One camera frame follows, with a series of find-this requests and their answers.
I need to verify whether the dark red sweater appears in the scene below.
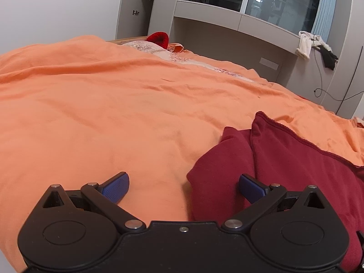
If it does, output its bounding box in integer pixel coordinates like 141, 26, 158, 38
186, 111, 364, 273

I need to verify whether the wooden bed frame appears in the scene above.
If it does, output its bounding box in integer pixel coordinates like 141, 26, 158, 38
106, 35, 148, 44

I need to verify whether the bright red cloth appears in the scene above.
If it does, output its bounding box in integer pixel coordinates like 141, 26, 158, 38
146, 32, 170, 48

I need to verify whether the large window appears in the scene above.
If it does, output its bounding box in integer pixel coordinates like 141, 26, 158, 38
209, 0, 325, 34

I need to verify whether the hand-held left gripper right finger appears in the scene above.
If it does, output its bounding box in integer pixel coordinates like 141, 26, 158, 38
221, 173, 326, 233

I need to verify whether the orange duvet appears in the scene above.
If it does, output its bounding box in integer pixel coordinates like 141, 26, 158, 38
0, 35, 364, 273

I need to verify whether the grey window sill cabinet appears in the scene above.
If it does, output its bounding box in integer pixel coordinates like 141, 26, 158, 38
168, 0, 302, 83

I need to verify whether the white garment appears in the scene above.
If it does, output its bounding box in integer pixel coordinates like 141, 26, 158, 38
296, 30, 332, 61

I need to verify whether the black garment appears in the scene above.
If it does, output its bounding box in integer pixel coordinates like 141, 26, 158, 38
316, 45, 339, 71

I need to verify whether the light blue curtain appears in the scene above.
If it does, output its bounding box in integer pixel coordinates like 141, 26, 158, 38
311, 0, 339, 43

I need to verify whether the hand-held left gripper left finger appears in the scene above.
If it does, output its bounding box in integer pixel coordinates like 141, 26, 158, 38
42, 171, 146, 234

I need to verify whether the white wall outlet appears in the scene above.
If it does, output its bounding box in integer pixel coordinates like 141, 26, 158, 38
259, 58, 280, 70

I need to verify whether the grey closed wardrobe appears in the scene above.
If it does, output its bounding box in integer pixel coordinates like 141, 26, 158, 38
321, 0, 364, 118

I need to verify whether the pale patterned quilt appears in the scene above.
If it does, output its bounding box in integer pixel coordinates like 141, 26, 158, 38
121, 40, 256, 83

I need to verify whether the black cable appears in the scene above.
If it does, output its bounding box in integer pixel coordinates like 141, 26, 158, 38
313, 45, 364, 102

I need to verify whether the grey wardrobe with open door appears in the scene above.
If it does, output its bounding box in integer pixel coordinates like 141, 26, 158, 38
116, 0, 182, 42

